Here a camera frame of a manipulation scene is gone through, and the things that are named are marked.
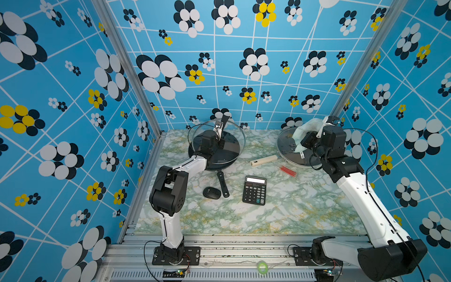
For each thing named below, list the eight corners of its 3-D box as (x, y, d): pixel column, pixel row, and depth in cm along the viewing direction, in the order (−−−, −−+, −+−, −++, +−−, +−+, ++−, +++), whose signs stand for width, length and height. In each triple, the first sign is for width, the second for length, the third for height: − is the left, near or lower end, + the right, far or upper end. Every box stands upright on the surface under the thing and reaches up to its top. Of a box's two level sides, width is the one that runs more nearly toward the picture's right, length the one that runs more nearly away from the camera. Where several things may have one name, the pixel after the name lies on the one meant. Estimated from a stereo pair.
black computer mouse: (202, 195, 94) (201, 193, 92) (206, 187, 97) (205, 185, 95) (218, 200, 92) (218, 198, 90) (221, 192, 95) (221, 190, 93)
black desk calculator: (241, 201, 91) (241, 198, 89) (245, 178, 100) (245, 174, 98) (264, 205, 90) (265, 203, 87) (266, 181, 99) (267, 178, 96)
